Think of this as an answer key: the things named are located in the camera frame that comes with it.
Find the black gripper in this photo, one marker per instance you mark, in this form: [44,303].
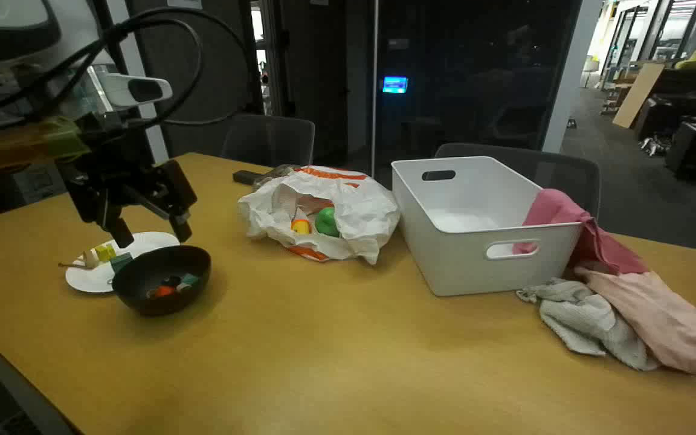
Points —
[120,164]

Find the green apple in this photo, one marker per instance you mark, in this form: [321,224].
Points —
[328,223]

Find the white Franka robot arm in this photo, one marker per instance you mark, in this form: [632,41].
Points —
[0,18]

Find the black bowl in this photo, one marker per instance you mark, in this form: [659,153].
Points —
[143,303]

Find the clear bag of brown items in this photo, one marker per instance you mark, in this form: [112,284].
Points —
[281,171]

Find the white plastic bag orange print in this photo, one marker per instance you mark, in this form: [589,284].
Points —
[364,212]

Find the teal block with hole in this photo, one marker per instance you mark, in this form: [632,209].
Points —
[122,261]

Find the yellow block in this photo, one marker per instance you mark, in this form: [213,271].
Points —
[106,251]

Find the red ball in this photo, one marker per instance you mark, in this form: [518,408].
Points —
[165,291]

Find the small teal block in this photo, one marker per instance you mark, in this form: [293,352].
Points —
[188,281]

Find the white plate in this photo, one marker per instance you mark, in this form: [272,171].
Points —
[90,281]

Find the black rectangular case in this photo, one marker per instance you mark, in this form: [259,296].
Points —
[247,176]

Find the grey labelled storage crate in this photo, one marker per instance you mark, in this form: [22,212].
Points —
[38,184]

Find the white plastic bin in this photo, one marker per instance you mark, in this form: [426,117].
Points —
[460,256]

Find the grey white cloth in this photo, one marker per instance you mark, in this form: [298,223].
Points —
[582,322]

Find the dark pink cloth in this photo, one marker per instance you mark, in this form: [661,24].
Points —
[597,238]

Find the leaning wooden board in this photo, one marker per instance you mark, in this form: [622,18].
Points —
[636,97]

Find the light pink cloth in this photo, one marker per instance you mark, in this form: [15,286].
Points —
[670,326]

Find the yellow green wrist mount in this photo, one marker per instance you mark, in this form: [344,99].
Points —
[19,146]

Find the blue lit wall screen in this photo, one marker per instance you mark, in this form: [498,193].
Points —
[396,84]

